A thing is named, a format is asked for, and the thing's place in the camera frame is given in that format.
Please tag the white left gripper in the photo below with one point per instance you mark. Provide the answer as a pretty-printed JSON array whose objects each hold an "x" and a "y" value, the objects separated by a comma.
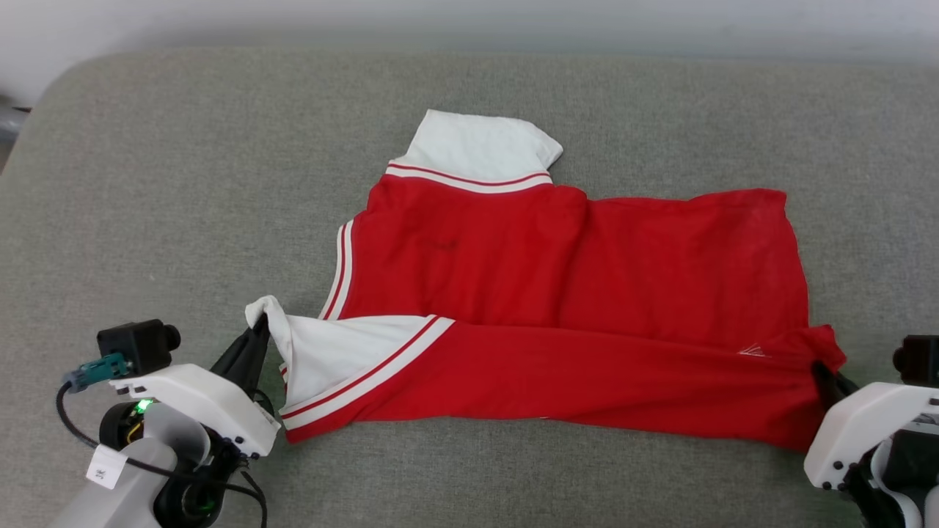
[{"x": 205, "y": 400}]

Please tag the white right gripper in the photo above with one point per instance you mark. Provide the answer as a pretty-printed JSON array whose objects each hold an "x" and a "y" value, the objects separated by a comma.
[{"x": 866, "y": 422}]

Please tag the red and white jersey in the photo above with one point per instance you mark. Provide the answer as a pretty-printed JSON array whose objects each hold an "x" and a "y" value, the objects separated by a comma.
[{"x": 587, "y": 293}]

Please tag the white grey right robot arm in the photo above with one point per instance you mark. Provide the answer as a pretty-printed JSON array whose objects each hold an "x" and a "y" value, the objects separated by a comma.
[{"x": 906, "y": 469}]

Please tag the white paper label tag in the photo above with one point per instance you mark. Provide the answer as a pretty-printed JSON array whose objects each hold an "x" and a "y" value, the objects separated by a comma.
[{"x": 105, "y": 467}]

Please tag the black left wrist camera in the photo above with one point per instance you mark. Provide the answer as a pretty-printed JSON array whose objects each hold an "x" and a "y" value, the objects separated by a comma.
[{"x": 136, "y": 343}]

